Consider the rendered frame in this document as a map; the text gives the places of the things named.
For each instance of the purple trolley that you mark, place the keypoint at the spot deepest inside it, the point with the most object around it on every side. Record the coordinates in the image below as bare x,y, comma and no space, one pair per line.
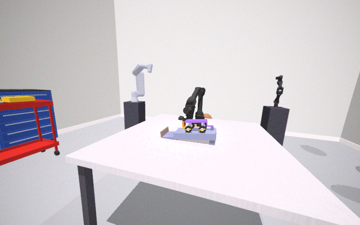
202,128

